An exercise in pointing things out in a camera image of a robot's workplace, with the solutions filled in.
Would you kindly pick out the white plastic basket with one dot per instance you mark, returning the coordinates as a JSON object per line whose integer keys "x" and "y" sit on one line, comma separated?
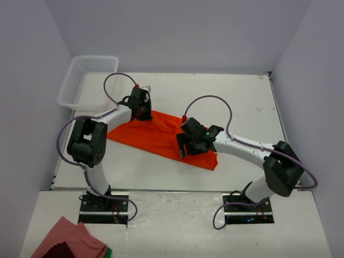
{"x": 82, "y": 88}

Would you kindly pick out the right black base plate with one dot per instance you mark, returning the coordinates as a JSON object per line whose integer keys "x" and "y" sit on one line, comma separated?
{"x": 241, "y": 215}

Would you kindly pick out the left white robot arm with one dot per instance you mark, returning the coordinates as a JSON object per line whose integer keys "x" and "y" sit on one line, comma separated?
{"x": 87, "y": 142}

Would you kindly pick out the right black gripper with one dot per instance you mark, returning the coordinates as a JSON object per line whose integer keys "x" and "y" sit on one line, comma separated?
{"x": 182, "y": 141}

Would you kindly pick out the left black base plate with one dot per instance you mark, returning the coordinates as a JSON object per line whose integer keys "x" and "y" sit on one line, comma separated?
{"x": 95, "y": 210}

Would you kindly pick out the green folded t shirt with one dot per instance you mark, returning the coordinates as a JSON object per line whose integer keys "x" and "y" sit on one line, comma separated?
{"x": 108, "y": 253}

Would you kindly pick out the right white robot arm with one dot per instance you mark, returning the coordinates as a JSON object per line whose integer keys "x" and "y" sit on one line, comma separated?
{"x": 281, "y": 173}

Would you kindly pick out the orange t shirt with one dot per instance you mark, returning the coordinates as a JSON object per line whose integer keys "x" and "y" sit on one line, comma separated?
{"x": 158, "y": 136}

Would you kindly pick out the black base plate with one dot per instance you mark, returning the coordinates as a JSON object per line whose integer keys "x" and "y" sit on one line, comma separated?
{"x": 241, "y": 215}
{"x": 95, "y": 210}

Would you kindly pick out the dark maroon folded t shirt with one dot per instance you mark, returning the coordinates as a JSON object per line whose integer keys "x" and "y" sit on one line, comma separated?
{"x": 61, "y": 250}

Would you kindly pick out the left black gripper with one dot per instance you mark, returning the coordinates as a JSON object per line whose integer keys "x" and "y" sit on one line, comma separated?
{"x": 148, "y": 116}

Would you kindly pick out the pink folded t shirt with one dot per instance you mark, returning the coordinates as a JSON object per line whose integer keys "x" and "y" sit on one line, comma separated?
{"x": 80, "y": 242}

